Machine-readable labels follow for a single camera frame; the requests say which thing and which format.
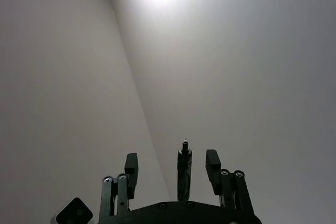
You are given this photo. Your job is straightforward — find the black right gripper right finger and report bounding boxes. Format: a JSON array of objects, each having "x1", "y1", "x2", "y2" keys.
[{"x1": 205, "y1": 149, "x2": 256, "y2": 217}]

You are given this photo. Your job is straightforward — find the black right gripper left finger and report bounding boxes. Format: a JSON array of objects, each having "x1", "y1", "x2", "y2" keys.
[{"x1": 98, "y1": 152, "x2": 139, "y2": 224}]

